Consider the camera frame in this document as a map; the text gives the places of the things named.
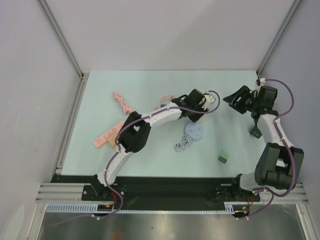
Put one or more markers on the right aluminium frame post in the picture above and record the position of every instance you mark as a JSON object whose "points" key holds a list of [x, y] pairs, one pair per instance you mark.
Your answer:
{"points": [[293, 9]]}

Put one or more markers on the long pink power strip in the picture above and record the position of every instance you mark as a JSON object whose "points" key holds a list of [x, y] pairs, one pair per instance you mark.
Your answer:
{"points": [[102, 140]]}

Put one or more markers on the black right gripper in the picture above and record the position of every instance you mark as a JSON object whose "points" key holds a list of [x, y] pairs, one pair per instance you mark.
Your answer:
{"points": [[241, 100]]}

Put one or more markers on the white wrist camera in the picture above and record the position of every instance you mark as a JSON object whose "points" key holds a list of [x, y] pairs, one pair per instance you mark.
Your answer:
{"points": [[209, 99], [260, 82]]}

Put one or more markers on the dark green cube adapter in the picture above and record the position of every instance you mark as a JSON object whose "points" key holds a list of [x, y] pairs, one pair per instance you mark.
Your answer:
{"points": [[255, 132]]}

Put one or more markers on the tan cube plug adapter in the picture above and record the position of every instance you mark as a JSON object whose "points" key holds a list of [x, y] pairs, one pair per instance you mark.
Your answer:
{"points": [[112, 140]]}

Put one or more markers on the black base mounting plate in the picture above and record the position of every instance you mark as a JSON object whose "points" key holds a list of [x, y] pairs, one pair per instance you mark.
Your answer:
{"points": [[132, 193]]}

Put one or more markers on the left aluminium frame post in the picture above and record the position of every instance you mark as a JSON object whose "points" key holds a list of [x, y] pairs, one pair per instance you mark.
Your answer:
{"points": [[53, 23]]}

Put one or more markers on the aluminium frame post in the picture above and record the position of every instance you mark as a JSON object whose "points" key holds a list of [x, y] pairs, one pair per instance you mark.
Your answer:
{"points": [[53, 23], [293, 9]]}

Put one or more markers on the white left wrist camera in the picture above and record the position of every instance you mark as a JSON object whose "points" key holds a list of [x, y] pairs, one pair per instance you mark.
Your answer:
{"points": [[209, 99]]}

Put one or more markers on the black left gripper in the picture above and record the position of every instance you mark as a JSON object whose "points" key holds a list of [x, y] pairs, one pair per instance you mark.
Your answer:
{"points": [[195, 118]]}

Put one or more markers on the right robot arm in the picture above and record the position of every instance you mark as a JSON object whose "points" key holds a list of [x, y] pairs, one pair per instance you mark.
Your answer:
{"points": [[279, 165]]}

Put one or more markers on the left aluminium side rail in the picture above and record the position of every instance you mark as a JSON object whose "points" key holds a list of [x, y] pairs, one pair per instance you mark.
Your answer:
{"points": [[63, 148]]}

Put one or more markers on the aluminium front frame rail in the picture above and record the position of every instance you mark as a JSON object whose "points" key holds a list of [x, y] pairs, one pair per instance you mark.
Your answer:
{"points": [[72, 193]]}

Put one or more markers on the round blue power strip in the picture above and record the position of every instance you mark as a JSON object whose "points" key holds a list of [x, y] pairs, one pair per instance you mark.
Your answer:
{"points": [[193, 132]]}

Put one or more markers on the green plug adapter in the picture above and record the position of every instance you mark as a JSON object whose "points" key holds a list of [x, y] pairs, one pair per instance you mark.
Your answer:
{"points": [[223, 157]]}

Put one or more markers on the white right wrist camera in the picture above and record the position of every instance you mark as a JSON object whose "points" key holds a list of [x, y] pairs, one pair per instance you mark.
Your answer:
{"points": [[260, 82]]}

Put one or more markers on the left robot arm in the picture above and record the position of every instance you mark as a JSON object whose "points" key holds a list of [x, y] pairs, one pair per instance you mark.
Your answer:
{"points": [[133, 135]]}

